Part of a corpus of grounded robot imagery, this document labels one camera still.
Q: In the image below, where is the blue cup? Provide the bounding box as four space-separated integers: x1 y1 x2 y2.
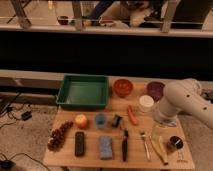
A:
94 113 107 129

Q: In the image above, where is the wooden table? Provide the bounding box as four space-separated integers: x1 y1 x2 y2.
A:
43 82 195 171

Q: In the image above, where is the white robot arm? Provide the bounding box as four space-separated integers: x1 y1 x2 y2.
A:
153 78 213 130

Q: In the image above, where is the purple bowl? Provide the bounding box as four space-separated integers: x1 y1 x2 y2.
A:
147 81 165 101

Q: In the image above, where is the yellow banana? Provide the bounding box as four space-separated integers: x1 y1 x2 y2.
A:
150 135 168 165

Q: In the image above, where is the dark red grape bunch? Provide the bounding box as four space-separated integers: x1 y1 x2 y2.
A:
47 121 73 151

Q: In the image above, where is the orange bowl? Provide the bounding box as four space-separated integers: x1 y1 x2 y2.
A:
113 79 133 98

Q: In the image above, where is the black handled knife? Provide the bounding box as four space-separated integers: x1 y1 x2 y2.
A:
122 129 128 162

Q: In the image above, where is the small black clip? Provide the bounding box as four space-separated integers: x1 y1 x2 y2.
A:
112 114 122 128

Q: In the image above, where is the dark round can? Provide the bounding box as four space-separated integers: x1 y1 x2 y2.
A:
167 136 184 153

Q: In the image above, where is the black floor cable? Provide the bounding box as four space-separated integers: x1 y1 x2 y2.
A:
0 92 33 129

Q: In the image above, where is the black remote control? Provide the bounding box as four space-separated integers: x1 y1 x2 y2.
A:
75 132 85 157

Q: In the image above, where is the green plastic tray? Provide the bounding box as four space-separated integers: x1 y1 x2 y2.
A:
56 75 109 109

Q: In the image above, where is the white round container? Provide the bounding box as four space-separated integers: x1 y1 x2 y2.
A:
139 95 154 113

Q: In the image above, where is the red yellow apple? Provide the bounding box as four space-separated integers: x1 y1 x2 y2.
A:
75 114 88 129

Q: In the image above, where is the blue sponge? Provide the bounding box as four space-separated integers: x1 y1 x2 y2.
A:
99 136 113 160

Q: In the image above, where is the silver fork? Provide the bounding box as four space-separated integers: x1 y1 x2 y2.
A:
140 131 151 162

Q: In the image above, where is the black power adapter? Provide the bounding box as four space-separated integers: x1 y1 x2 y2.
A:
21 111 32 121

